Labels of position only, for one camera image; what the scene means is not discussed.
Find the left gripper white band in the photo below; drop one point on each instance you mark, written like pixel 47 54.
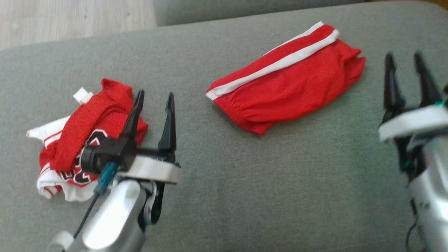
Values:
pixel 157 171

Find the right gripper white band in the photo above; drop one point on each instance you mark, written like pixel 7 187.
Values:
pixel 413 122

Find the red basketball jersey with lettering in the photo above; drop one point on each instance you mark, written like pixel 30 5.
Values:
pixel 87 122

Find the red shorts with white stripe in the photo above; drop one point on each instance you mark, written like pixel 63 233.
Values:
pixel 290 87

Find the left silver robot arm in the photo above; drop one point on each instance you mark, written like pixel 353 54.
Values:
pixel 112 217

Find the yellow cushion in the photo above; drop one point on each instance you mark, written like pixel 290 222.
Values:
pixel 439 2

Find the grey sofa back cushion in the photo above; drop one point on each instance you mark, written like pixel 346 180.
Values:
pixel 227 10

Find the grey fabric sofa seat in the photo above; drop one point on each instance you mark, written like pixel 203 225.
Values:
pixel 280 182

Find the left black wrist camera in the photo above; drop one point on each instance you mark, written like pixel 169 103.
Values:
pixel 105 155

